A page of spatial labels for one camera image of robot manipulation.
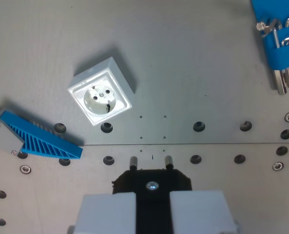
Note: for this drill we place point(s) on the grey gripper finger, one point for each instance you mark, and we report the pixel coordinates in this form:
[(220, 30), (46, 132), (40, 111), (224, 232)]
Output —
[(200, 214), (105, 214)]

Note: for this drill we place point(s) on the black two-pin power plug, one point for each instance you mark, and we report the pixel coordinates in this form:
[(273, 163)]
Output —
[(154, 209)]

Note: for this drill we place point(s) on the blue ribbed wedge part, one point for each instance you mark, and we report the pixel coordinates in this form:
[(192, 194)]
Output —
[(44, 142)]

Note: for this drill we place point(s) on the grey block with screws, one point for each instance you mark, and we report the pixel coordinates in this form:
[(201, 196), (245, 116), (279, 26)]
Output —
[(1, 139)]

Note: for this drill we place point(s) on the large silver hex key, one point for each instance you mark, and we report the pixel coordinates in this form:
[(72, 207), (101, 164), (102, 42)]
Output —
[(281, 83)]

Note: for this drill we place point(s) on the blue hex key holder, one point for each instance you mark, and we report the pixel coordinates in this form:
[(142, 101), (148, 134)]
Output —
[(280, 56)]

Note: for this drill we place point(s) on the white wall socket box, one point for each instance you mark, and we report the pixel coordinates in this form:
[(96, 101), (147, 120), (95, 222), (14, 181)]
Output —
[(99, 97)]

